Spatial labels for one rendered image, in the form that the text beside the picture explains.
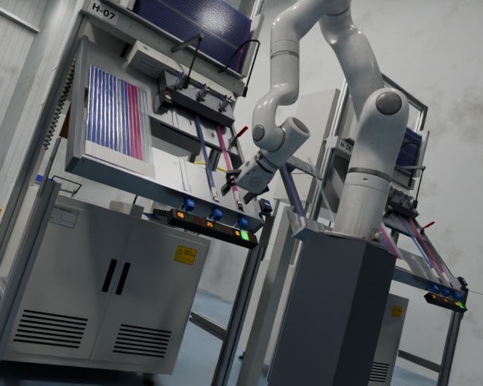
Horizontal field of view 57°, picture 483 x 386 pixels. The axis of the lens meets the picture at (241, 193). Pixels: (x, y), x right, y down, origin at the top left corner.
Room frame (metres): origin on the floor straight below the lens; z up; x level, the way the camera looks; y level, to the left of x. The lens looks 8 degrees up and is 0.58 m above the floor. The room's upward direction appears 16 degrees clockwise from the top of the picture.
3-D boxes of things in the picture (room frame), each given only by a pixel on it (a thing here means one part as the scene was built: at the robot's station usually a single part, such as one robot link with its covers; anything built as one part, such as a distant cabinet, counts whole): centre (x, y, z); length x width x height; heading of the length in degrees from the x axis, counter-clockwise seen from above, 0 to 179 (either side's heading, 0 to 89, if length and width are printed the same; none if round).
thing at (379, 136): (1.17, -0.32, 1.00); 0.19 x 0.12 x 0.24; 167
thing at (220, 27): (1.86, 0.42, 1.52); 0.51 x 0.13 x 0.27; 124
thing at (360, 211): (1.20, -0.33, 0.79); 0.19 x 0.19 x 0.18
